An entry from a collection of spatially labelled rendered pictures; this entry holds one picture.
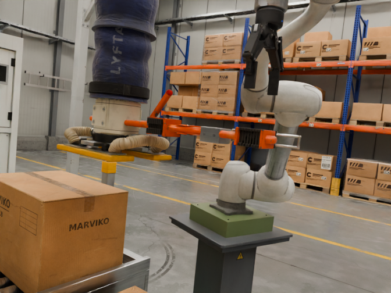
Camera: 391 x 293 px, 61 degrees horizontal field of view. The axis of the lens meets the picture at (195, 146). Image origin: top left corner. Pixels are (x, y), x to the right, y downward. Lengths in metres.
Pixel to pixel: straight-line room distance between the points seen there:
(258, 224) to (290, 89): 0.78
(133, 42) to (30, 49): 10.18
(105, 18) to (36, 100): 10.16
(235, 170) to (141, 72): 0.80
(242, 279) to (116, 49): 1.35
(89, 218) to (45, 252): 0.21
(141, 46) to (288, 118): 0.64
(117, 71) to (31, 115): 10.15
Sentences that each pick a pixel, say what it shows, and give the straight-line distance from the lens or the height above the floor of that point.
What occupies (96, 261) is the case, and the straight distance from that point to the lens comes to 1.60.
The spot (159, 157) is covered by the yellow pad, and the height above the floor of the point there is 1.15.
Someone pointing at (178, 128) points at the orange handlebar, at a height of 1.27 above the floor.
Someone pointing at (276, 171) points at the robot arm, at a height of 1.10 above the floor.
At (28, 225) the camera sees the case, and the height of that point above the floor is 0.83.
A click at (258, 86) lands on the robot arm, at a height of 1.45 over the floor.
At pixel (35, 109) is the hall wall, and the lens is 11.38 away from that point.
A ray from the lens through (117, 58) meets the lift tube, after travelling 1.24.
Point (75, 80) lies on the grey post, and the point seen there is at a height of 1.70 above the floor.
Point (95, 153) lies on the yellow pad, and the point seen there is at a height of 1.16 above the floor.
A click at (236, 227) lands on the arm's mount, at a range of 1.73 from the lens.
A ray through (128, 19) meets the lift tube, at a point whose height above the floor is 1.63.
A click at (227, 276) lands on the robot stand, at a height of 0.51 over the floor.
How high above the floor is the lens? 1.29
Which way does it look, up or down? 4 degrees down
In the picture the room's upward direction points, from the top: 6 degrees clockwise
